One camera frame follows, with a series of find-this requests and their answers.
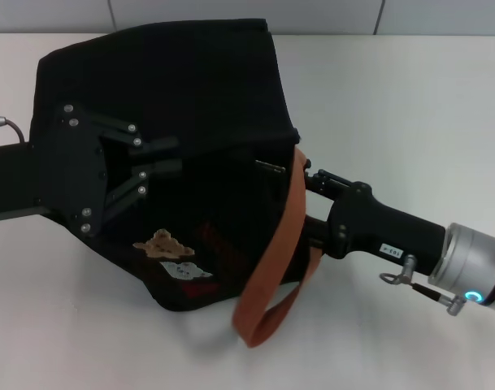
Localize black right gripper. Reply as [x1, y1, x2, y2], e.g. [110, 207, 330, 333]
[304, 160, 452, 278]

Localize black food bag orange straps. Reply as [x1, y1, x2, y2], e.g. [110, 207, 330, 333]
[29, 16, 325, 350]

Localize right gripper cable with plug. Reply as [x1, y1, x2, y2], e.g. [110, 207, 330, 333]
[379, 253, 468, 318]

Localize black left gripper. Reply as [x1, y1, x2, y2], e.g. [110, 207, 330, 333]
[0, 102, 183, 239]

